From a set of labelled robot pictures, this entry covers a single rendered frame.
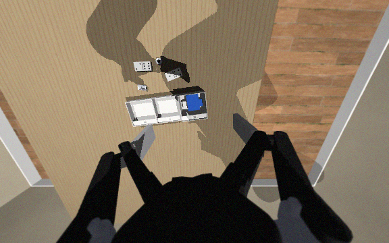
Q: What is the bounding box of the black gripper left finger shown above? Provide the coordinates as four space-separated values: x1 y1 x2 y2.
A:
56 124 179 243

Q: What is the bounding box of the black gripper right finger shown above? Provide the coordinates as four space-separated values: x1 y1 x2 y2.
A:
202 113 353 243

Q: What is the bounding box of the white three-compartment bin rack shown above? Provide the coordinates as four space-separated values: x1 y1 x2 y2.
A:
125 90 208 127

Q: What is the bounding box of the white domino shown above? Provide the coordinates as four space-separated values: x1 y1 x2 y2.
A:
133 61 152 72
165 68 182 81

